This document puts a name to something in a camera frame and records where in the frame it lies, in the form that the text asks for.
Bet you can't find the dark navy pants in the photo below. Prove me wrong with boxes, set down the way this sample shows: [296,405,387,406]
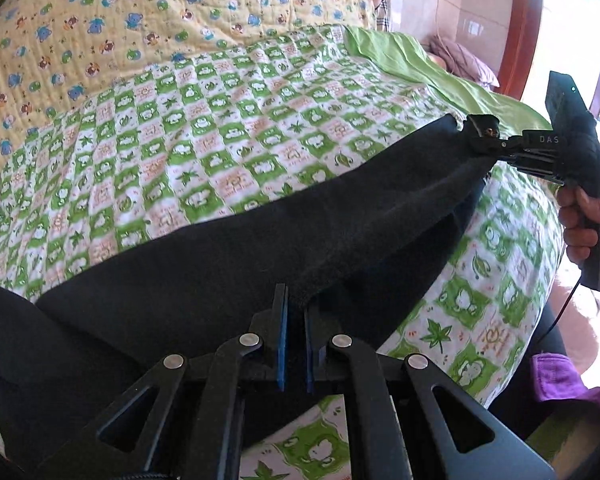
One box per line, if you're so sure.
[0,117,493,468]

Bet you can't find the person's right hand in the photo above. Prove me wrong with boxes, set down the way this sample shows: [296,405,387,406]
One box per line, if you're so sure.
[557,186,600,263]

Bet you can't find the plain green cloth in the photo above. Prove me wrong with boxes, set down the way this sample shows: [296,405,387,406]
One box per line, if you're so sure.
[346,27,550,133]

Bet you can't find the green white frog bedsheet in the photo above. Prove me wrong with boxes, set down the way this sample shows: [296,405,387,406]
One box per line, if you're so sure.
[0,24,566,480]

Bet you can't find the yellow cartoon animal quilt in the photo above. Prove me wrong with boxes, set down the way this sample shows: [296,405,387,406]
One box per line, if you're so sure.
[0,0,375,170]

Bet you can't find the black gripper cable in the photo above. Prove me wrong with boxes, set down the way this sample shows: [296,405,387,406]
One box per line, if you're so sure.
[542,274,584,356]

